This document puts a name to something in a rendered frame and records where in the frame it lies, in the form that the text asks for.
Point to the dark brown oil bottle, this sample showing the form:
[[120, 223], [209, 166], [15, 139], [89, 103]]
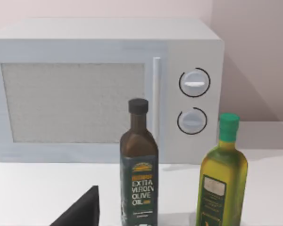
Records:
[[138, 169]]

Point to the pale microwave oven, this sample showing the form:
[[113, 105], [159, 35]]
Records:
[[85, 47]]

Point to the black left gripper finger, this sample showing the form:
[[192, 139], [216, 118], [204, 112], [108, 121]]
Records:
[[85, 209]]

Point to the small microwave knob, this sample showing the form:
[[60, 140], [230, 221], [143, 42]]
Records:
[[192, 120]]

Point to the large microwave knob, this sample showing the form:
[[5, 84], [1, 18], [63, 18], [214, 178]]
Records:
[[194, 82]]

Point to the yellow-green oil bottle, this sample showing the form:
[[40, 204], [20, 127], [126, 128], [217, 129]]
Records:
[[222, 179]]

